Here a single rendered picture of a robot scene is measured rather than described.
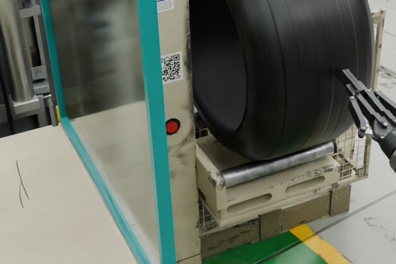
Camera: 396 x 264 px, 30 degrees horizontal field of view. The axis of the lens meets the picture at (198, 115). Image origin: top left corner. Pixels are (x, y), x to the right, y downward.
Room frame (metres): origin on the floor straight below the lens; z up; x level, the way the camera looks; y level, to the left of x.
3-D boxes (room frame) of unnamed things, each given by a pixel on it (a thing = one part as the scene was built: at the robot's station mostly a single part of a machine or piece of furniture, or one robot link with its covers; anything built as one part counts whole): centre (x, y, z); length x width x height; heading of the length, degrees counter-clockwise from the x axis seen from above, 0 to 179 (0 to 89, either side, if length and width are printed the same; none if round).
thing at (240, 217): (1.67, -0.14, 0.80); 0.37 x 0.36 x 0.02; 23
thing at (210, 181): (1.60, 0.03, 0.90); 0.40 x 0.03 x 0.10; 23
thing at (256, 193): (1.54, -0.19, 0.84); 0.36 x 0.09 x 0.06; 113
